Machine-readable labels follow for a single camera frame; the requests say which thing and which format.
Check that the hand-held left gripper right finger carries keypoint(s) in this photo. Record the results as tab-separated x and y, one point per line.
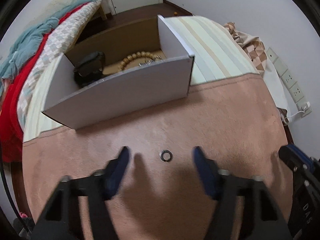
203	172

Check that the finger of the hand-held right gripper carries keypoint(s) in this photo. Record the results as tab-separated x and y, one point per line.
303	158
290	160

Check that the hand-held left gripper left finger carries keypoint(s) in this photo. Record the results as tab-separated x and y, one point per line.
117	172

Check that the white cardboard box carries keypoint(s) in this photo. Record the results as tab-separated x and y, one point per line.
125	97

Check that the black smart band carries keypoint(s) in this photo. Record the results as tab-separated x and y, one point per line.
88	66

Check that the white charger plug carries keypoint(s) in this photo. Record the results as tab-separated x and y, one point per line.
305	108

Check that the white cloth with red print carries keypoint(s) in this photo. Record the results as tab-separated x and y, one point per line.
275	90

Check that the pink plush item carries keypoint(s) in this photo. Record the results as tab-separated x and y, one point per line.
22	215

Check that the brown checkered cloth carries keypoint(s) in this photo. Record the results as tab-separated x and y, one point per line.
252	47

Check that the grey white checkered sheet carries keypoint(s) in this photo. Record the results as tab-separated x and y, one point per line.
62	35

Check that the teal duvet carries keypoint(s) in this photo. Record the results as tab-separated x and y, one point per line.
30	35

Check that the light wooden bed frame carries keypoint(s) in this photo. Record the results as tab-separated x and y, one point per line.
102	11

